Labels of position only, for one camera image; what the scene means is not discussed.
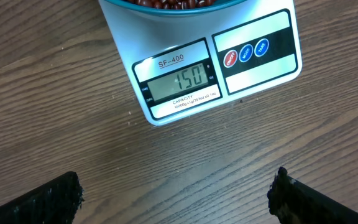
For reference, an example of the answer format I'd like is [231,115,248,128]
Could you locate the blue metal bowl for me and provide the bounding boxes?
[99,0,246,16]

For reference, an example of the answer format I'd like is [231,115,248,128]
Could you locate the red beans in bowl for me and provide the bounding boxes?
[124,0,216,10]

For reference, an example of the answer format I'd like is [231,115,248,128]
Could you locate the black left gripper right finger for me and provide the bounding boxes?
[267,167,358,224]

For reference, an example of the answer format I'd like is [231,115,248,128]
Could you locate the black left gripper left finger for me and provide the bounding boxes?
[0,171,84,224]

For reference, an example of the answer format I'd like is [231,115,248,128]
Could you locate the white digital kitchen scale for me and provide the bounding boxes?
[101,0,302,126]

